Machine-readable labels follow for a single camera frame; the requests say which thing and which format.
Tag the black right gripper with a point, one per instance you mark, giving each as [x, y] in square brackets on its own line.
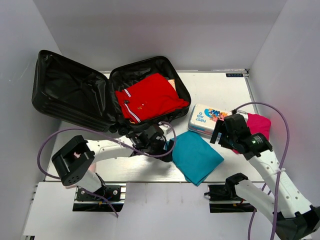
[222, 141]

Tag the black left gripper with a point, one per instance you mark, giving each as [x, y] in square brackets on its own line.
[162, 141]

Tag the magenta garment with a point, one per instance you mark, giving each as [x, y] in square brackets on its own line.
[258, 124]

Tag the teal shirt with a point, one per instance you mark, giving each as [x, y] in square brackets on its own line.
[194, 157]

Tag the red polo shirt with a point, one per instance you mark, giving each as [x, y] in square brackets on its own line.
[152, 97]

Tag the orange patterned white pouch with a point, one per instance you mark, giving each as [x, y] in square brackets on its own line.
[172, 83]

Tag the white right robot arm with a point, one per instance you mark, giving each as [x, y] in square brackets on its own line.
[293, 216]

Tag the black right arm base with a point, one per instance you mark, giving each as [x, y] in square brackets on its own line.
[222, 201]

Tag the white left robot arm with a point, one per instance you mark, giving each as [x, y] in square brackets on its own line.
[73, 160]

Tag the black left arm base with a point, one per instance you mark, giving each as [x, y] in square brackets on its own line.
[115, 193]

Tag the first aid tin box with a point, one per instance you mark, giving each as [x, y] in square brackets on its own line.
[203, 119]

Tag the black hard-shell suitcase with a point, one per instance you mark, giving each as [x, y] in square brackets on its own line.
[77, 94]

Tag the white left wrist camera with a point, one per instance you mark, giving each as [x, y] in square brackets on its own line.
[166, 129]

